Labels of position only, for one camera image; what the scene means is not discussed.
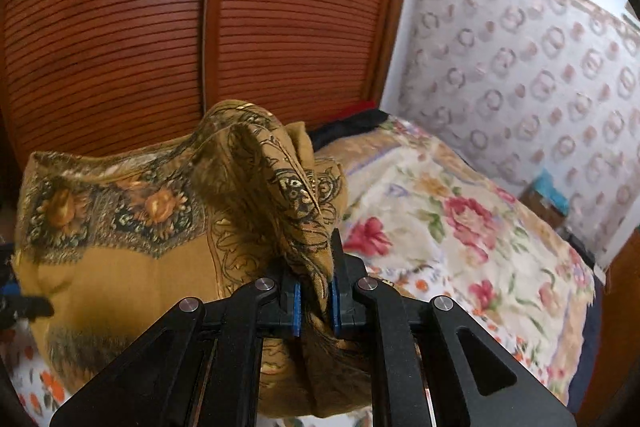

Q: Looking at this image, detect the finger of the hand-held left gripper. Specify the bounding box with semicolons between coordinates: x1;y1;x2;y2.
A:
0;279;56;323

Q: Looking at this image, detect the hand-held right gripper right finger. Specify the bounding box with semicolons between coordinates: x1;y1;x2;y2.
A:
327;229;576;427

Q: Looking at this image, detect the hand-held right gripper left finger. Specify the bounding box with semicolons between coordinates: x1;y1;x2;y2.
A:
49;277;303;427

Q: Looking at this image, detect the brown patterned garment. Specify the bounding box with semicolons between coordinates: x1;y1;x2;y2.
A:
12;99;371;420

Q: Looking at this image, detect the floral quilt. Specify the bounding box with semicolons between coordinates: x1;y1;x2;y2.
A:
312;114;598;403

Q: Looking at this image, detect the red and black cloth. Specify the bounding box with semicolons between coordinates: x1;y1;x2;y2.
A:
307;102;391;148

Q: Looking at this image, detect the small cardboard box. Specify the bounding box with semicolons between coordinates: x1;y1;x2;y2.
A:
520;189;568;230

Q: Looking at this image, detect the navy blanket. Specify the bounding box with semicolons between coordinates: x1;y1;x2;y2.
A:
555;227;608;408

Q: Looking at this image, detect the circle-patterned sheer curtain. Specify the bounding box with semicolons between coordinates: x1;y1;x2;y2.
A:
397;0;640;268

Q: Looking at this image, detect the wooden louvered wardrobe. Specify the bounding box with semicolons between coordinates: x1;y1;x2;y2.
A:
0;0;416;158

